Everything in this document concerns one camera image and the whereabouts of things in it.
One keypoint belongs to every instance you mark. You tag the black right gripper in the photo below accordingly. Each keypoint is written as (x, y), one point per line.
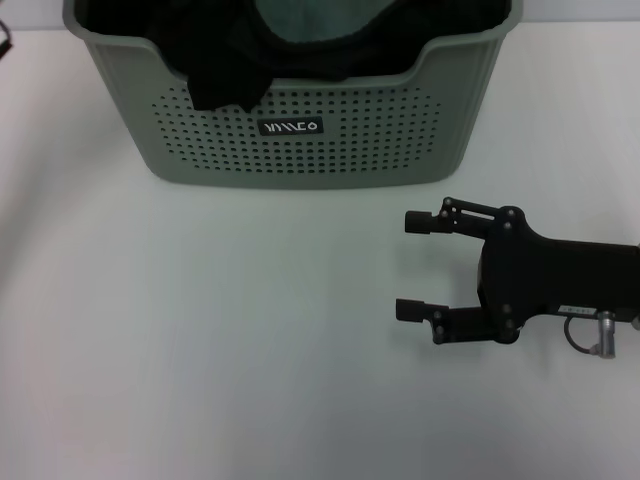
(550, 275)

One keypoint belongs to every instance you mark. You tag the grey-green perforated storage box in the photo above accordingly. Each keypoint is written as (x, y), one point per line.
(350, 150)

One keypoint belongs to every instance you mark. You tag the black cloth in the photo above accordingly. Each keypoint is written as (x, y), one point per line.
(220, 90)

